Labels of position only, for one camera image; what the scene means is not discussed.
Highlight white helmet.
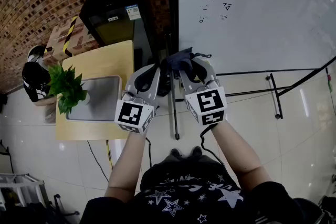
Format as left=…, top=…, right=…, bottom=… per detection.
left=27, top=45, right=49, bottom=63

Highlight yellow black floor tape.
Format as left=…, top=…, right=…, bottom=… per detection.
left=105, top=140, right=114, bottom=169

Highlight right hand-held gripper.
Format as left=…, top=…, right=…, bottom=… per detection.
left=179, top=59, right=227, bottom=126

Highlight green leafy plant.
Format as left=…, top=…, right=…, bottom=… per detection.
left=47, top=64, right=89, bottom=115

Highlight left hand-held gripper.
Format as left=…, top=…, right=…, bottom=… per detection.
left=114, top=63, right=161, bottom=135

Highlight large whiteboard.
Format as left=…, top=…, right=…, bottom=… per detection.
left=165, top=0, right=336, bottom=76

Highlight black metal folding stand legs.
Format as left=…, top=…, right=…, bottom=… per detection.
left=157, top=33, right=336, bottom=141

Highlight person's left forearm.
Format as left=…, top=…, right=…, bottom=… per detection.
left=104, top=130, right=148, bottom=204

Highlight black wheeled chair base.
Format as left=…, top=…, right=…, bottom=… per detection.
left=53, top=193, right=80, bottom=218

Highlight black cabinet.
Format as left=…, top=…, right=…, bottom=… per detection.
left=79, top=0, right=160, bottom=74

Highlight person's black trousers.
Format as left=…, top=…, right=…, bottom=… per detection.
left=160, top=154, right=221, bottom=167

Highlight black floor cable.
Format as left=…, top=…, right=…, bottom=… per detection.
left=86, top=140, right=110, bottom=182

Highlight white metal rack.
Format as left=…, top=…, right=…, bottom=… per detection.
left=0, top=172, right=50, bottom=212

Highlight dark blue cloth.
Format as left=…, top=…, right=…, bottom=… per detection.
left=159, top=46, right=212, bottom=79

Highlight black backpack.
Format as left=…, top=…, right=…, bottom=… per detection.
left=22, top=61, right=53, bottom=103

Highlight cardboard box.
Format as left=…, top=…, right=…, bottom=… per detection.
left=42, top=15, right=100, bottom=66

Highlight light wooden table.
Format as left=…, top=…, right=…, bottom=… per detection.
left=55, top=39, right=135, bottom=141

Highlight silver tray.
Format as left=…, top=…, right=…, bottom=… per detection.
left=65, top=75, right=123, bottom=123

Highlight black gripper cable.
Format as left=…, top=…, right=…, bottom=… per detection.
left=199, top=123, right=227, bottom=167
left=145, top=136, right=153, bottom=169

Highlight person's right forearm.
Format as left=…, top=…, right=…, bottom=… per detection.
left=209, top=120, right=272, bottom=194

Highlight person's black star-print shirt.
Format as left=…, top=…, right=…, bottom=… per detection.
left=80, top=161, right=307, bottom=224

